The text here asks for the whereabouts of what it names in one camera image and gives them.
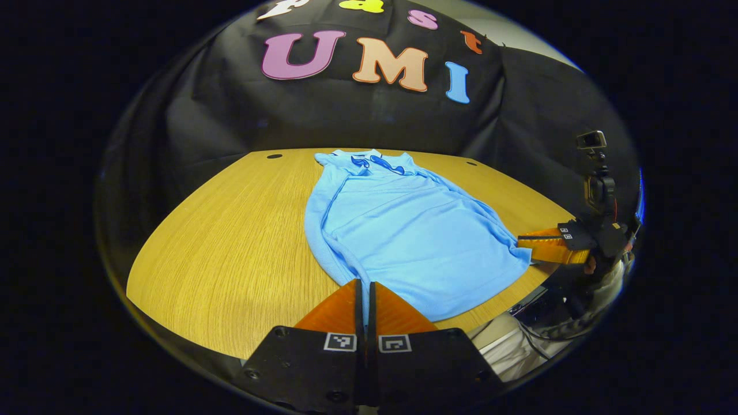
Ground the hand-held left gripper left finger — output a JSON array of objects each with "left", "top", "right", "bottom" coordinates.
[{"left": 238, "top": 278, "right": 367, "bottom": 415}]

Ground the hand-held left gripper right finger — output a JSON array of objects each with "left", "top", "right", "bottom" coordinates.
[{"left": 369, "top": 281, "right": 503, "bottom": 415}]

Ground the light blue T-shirt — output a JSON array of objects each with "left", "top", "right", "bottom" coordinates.
[{"left": 304, "top": 149, "right": 532, "bottom": 322}]

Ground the black backdrop cloth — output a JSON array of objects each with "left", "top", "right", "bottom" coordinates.
[{"left": 98, "top": 0, "right": 641, "bottom": 277}]

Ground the person's white clothing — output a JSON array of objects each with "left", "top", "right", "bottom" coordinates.
[{"left": 470, "top": 314, "right": 577, "bottom": 382}]

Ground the black cable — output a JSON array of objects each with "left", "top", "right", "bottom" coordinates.
[{"left": 516, "top": 320, "right": 580, "bottom": 346}]

